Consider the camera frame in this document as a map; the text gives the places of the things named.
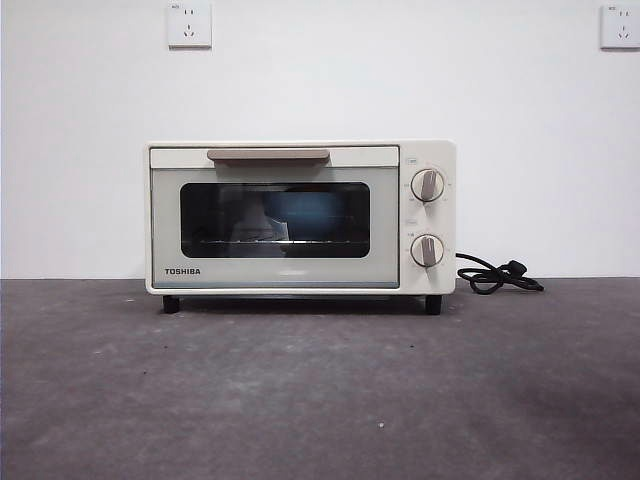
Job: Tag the blue ribbed bowl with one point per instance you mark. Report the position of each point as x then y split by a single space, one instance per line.
310 215

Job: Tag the beige oven knob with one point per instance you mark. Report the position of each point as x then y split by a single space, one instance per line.
427 250
427 185

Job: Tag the cream Toshiba toaster oven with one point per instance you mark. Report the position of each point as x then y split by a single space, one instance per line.
436 150

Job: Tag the white wall socket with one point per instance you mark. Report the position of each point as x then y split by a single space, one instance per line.
189 25
621 27

